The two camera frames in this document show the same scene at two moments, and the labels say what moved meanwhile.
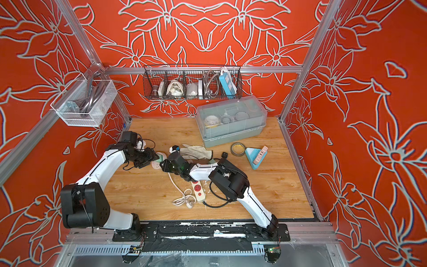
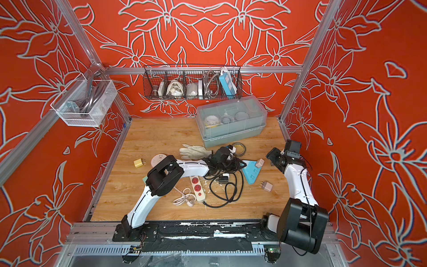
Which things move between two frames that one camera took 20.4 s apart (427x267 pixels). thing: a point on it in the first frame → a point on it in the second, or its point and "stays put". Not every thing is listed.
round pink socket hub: x=155 y=164 stays put
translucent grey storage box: x=222 y=122 stays put
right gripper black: x=165 y=166 → x=272 y=154
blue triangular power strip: x=256 y=157 → x=251 y=171
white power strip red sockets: x=198 y=190 stays put
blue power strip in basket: x=228 y=84 stays put
